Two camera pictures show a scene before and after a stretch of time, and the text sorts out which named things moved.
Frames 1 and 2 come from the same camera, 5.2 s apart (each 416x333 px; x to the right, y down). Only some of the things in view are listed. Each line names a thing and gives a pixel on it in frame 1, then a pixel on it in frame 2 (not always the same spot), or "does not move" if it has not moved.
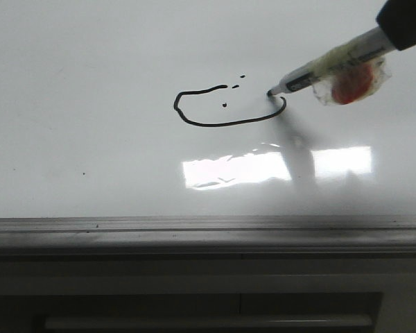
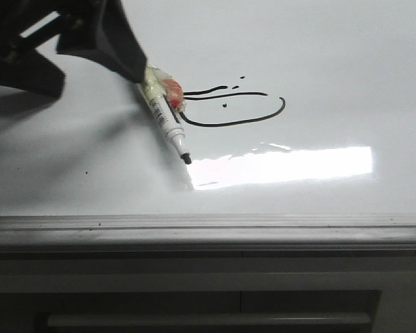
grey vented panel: x=295 y=295 does not move
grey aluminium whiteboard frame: x=342 y=236 does not move
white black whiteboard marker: x=346 y=74 → x=168 y=99
